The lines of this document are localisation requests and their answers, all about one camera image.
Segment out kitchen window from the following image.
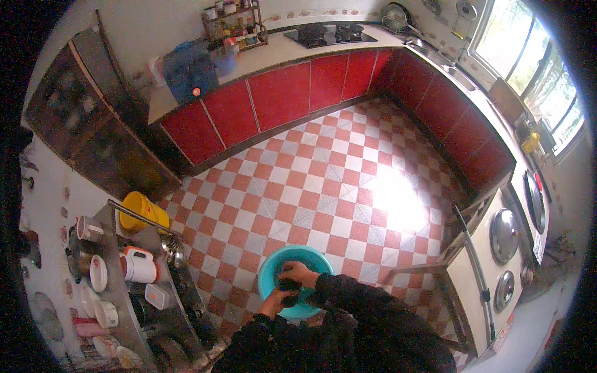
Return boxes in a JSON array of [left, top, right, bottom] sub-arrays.
[[469, 0, 586, 157]]

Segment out blue water container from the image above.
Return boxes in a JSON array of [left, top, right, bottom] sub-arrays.
[[162, 40, 240, 106]]

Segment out round hanging strainer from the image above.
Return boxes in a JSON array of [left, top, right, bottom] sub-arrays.
[[456, 0, 478, 22]]

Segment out red kitchen base cabinets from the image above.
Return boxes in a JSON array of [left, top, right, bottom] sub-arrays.
[[148, 23, 516, 197]]

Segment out black wok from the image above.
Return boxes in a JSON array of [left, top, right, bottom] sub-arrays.
[[523, 170, 548, 235]]

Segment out black gas hob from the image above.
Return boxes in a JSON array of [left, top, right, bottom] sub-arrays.
[[284, 23, 379, 49]]

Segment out person's body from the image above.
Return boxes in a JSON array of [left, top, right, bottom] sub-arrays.
[[212, 273, 458, 373]]

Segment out small steel pot lid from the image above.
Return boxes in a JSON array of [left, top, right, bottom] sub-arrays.
[[493, 270, 516, 312]]

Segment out person's left hand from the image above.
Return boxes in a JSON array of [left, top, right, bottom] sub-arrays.
[[257, 289, 299, 320]]

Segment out steel sink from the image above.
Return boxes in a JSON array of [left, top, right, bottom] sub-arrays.
[[442, 64, 479, 92]]

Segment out steel kettle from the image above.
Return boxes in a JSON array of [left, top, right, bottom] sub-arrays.
[[160, 234, 187, 269]]

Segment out white tiled cooking stove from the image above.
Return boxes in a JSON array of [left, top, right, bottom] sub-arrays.
[[445, 186, 529, 360]]

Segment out wooden stool frame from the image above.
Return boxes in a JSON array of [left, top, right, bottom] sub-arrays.
[[386, 260, 469, 355]]

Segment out dark cooking pot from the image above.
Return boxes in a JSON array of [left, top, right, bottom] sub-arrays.
[[65, 232, 101, 283]]

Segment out white ceramic cup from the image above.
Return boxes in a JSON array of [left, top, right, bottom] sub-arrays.
[[94, 300, 119, 329]]

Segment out metal strainer basket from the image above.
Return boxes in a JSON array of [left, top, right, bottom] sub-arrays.
[[380, 2, 423, 36]]

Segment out dark wooden cupboard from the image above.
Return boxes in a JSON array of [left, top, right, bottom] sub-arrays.
[[24, 25, 183, 202]]

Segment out plain white bowl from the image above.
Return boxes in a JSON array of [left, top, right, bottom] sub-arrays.
[[80, 284, 101, 319]]

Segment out pink folded cloth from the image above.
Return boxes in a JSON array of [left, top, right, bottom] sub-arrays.
[[72, 317, 111, 338]]

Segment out yellow plastic bucket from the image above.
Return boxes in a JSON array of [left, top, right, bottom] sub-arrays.
[[119, 191, 171, 234]]

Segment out person's right hand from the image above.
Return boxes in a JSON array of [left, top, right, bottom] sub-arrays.
[[278, 261, 322, 289]]

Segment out grey metal shelf rack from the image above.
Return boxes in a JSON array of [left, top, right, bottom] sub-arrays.
[[65, 200, 220, 373]]

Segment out yellow bottle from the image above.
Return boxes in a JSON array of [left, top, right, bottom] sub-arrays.
[[521, 131, 542, 155]]

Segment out wooden cutting board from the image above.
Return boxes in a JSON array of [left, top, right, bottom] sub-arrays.
[[487, 77, 526, 125]]

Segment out grey metal pipe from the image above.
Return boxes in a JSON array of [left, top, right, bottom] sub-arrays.
[[454, 205, 496, 344]]

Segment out white rectangular lidded container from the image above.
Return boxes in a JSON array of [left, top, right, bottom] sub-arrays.
[[144, 283, 170, 311]]

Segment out teal plastic basin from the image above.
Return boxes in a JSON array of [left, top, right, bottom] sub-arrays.
[[257, 245, 335, 321]]

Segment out wooden spice rack with bottles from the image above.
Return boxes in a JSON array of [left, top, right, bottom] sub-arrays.
[[201, 0, 270, 52]]

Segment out large steel pot lid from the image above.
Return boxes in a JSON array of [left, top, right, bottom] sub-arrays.
[[489, 208, 520, 265]]

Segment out dark wet cloth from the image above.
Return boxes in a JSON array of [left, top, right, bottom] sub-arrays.
[[278, 278, 303, 309]]

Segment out white bowl with red rim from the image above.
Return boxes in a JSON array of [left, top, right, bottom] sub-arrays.
[[89, 255, 109, 293]]

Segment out white jug with orange lid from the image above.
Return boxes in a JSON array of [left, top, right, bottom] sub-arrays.
[[120, 246, 159, 284]]

